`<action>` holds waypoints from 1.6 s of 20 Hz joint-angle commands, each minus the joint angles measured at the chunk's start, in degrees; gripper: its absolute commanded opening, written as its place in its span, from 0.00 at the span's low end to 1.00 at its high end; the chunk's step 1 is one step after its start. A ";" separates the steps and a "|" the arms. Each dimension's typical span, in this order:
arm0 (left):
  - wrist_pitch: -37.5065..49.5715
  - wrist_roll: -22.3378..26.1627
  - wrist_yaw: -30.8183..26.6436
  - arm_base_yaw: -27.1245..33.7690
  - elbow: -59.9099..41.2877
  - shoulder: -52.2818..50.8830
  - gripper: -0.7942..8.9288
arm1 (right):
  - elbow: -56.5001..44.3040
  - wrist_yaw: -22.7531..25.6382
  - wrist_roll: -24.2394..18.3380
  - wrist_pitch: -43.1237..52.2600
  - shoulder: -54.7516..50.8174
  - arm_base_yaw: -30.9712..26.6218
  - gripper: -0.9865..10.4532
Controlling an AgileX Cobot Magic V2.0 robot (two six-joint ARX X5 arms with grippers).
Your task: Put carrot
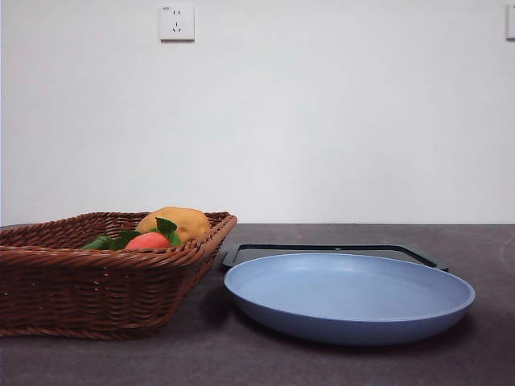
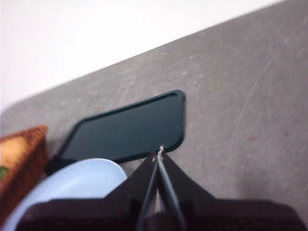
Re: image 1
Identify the white wall switch plate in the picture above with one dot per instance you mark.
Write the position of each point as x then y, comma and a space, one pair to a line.
511, 23

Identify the white wall socket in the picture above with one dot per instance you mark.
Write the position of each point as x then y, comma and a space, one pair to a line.
177, 23

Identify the orange carrot with green leaves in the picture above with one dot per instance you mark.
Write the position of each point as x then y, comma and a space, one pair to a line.
147, 241

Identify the yellow-brown potato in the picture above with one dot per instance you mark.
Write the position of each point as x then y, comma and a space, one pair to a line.
189, 225

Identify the black rectangular tray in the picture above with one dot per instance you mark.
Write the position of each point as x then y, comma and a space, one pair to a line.
322, 248

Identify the green pepper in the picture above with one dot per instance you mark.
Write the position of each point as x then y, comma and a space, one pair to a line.
95, 243

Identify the brown wicker basket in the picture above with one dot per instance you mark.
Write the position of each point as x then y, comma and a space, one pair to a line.
100, 289

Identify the pale blue round plate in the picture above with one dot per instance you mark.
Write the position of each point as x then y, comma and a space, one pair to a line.
346, 289

